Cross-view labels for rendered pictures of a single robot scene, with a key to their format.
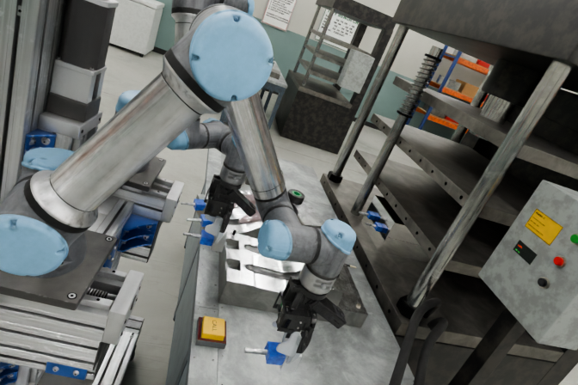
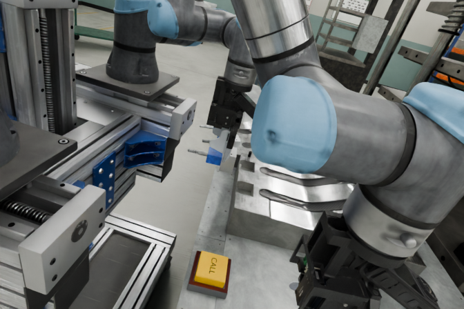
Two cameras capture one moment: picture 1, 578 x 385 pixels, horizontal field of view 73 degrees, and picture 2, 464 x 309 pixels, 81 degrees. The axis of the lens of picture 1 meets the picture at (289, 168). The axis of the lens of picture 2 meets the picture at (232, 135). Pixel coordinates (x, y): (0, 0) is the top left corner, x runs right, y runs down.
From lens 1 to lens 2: 0.56 m
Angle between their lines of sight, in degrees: 16
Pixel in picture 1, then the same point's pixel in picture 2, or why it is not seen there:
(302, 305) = (349, 270)
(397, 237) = not seen: hidden behind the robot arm
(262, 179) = (263, 1)
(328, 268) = (427, 200)
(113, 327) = (32, 270)
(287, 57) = not seen: hidden behind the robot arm
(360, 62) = (374, 25)
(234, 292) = (244, 222)
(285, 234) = (315, 101)
